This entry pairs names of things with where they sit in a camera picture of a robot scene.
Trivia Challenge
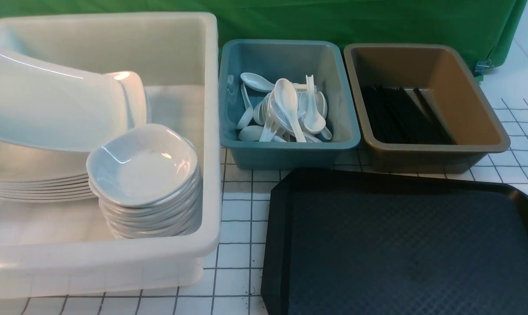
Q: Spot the white square rice plate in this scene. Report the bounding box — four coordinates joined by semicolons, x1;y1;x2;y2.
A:
0;48;129;152

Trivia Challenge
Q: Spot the metal binder clip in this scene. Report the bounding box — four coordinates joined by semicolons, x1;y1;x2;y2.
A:
472;59;495;77

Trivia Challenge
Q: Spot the white soup spoon upper left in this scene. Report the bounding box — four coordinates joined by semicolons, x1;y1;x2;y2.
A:
240;72;275;92

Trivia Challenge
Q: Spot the large white plastic tub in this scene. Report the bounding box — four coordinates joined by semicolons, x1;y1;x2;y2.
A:
0;12;221;299

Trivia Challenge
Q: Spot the white soup spoon lower left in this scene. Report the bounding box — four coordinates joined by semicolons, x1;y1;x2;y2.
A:
238;125;264;142

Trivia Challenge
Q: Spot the white soup spoon right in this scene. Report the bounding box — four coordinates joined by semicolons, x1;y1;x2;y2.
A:
303;75;326;134

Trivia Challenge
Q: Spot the black serving tray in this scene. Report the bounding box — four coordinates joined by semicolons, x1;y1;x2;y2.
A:
260;168;528;315

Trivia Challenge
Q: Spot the stack of white square plates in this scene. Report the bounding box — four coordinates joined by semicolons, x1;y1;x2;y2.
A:
0;71;151;203

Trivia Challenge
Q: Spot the green cloth backdrop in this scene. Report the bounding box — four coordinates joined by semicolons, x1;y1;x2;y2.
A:
0;0;526;69

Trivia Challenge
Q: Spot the stack of white small bowls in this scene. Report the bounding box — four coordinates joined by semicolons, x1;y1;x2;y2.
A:
86;123;203;239

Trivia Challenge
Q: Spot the white soup spoon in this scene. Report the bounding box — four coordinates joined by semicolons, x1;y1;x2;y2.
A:
303;75;326;134
240;72;275;92
238;125;264;142
274;78;306;142

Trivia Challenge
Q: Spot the teal plastic bin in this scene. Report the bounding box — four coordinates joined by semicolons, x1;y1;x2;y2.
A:
218;38;361;170

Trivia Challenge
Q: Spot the brown plastic bin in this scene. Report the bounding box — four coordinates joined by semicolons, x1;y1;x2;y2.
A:
343;43;511;174

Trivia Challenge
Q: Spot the white soup spoon top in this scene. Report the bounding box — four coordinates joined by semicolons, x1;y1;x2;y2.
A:
274;78;306;142

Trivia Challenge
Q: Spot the pile of black chopsticks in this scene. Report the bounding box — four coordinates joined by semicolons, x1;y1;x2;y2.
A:
360;84;456;145

